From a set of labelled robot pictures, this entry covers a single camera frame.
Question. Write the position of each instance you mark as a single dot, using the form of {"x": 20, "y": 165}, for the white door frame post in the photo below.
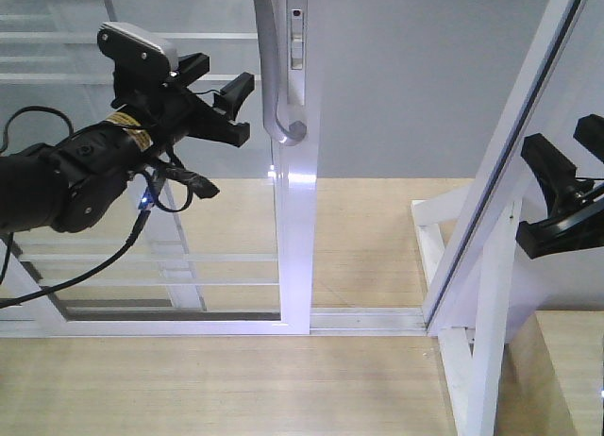
{"x": 452, "y": 228}

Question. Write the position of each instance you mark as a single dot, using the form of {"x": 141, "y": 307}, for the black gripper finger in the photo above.
{"x": 563, "y": 192}
{"x": 211, "y": 125}
{"x": 539, "y": 241}
{"x": 228, "y": 100}

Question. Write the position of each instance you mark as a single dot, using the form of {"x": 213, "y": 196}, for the wooden platform board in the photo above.
{"x": 365, "y": 255}

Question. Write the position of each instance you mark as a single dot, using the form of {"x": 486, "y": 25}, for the light wooden box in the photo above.
{"x": 552, "y": 375}

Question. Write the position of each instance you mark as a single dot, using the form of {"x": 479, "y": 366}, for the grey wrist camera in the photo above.
{"x": 137, "y": 49}

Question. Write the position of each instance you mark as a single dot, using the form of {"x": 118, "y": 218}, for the grey door lock plate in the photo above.
{"x": 296, "y": 11}

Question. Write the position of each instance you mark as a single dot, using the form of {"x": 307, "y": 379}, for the white triangular support brace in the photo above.
{"x": 470, "y": 324}

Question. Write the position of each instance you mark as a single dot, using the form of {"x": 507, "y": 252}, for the aluminium floor track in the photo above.
{"x": 367, "y": 322}

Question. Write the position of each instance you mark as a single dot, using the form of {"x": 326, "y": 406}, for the white sliding glass door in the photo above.
{"x": 162, "y": 263}

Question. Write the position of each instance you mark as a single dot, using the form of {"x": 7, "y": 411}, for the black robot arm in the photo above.
{"x": 69, "y": 186}

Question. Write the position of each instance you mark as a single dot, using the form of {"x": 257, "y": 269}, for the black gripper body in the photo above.
{"x": 147, "y": 110}

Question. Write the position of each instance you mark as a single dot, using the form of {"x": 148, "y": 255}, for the grey metal door handle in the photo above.
{"x": 270, "y": 77}

